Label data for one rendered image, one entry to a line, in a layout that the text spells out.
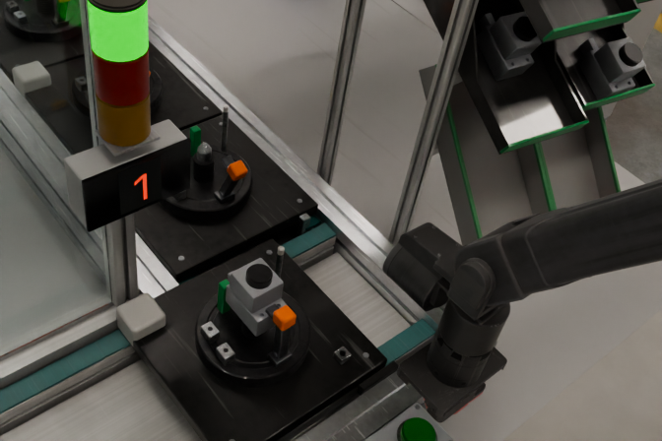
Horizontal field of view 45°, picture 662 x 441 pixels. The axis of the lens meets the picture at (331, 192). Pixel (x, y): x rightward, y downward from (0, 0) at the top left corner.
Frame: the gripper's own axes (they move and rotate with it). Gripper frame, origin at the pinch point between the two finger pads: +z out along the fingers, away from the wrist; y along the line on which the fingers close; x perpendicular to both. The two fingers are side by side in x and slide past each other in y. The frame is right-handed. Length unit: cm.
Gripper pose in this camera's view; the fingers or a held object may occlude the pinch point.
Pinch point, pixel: (433, 409)
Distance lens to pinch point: 92.5
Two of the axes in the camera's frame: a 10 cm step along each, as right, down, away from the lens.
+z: -1.3, 7.0, 7.0
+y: -7.6, 3.8, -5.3
